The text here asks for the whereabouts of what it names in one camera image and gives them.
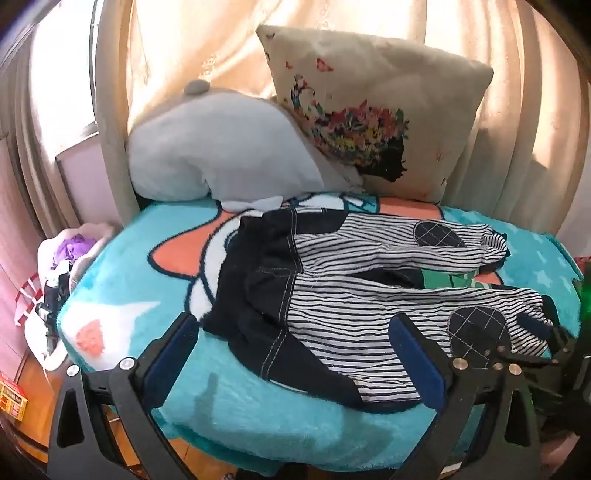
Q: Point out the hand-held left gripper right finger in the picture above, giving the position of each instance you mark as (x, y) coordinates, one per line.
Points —
(415, 365)

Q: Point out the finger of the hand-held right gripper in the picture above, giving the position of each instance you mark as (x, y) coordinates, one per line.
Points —
(535, 326)
(521, 360)

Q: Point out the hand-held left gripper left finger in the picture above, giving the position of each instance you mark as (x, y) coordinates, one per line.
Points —
(170, 356)

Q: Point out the navy striped pants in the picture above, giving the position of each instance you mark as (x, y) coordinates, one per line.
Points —
(332, 295)

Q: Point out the teal printed blanket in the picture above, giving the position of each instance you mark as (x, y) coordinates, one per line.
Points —
(138, 286)

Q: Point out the white laundry basket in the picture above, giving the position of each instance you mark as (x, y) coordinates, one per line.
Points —
(51, 361)

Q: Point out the purple cloth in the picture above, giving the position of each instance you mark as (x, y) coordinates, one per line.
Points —
(74, 249)

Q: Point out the orange box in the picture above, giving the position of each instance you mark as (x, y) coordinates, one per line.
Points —
(11, 397)

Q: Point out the white panel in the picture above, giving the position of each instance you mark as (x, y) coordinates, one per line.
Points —
(83, 184)

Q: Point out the grey plush pillow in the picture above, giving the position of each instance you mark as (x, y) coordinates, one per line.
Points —
(207, 147)

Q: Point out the pink curtain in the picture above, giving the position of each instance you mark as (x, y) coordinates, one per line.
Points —
(23, 184)

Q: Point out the beige floral cushion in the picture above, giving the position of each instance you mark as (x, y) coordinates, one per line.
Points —
(369, 69)

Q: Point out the beige curtain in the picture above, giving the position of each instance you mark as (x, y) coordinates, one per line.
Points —
(207, 46)

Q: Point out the beige curved frame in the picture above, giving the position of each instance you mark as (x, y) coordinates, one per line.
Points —
(113, 138)

